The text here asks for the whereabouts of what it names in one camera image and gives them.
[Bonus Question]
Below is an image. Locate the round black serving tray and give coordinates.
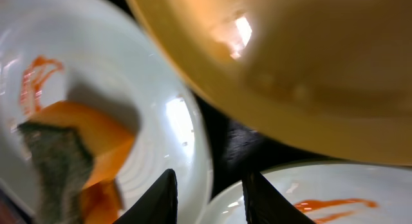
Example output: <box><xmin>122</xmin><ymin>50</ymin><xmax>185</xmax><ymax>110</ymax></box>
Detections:
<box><xmin>93</xmin><ymin>0</ymin><xmax>329</xmax><ymax>201</ymax></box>

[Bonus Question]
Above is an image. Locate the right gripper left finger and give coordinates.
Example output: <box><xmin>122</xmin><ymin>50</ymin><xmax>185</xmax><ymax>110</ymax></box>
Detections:
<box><xmin>114</xmin><ymin>169</ymin><xmax>178</xmax><ymax>224</ymax></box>

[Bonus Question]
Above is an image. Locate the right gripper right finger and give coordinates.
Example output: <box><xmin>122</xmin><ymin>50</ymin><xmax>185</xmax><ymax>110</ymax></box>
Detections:
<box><xmin>241</xmin><ymin>171</ymin><xmax>315</xmax><ymax>224</ymax></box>

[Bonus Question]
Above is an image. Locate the pale green plate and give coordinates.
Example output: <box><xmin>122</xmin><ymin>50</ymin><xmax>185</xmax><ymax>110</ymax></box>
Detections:
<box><xmin>1</xmin><ymin>0</ymin><xmax>212</xmax><ymax>223</ymax></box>
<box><xmin>196</xmin><ymin>160</ymin><xmax>412</xmax><ymax>224</ymax></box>

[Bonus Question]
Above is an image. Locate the orange green scrub sponge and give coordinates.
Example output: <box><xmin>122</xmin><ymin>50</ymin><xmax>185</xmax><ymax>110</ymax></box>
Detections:
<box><xmin>17</xmin><ymin>101</ymin><xmax>135</xmax><ymax>223</ymax></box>

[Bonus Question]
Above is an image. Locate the yellow dirty plate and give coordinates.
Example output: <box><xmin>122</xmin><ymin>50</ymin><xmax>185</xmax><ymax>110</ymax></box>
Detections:
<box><xmin>126</xmin><ymin>0</ymin><xmax>411</xmax><ymax>166</ymax></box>

